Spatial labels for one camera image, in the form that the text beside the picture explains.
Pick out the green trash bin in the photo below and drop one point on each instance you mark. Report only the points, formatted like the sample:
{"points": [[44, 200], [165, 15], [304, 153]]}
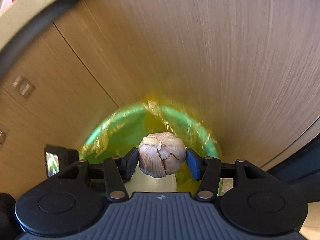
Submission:
{"points": [[130, 129]]}

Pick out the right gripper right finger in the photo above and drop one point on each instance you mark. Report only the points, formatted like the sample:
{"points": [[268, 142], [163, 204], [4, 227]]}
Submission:
{"points": [[206, 170]]}

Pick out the garlic bulb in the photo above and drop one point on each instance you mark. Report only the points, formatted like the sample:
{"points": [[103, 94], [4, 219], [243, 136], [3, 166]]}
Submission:
{"points": [[161, 154]]}

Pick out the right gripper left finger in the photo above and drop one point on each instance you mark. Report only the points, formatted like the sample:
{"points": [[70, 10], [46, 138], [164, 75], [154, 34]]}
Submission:
{"points": [[117, 170]]}

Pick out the wooden cabinet door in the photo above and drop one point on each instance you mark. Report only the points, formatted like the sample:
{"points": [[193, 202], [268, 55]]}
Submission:
{"points": [[247, 69]]}

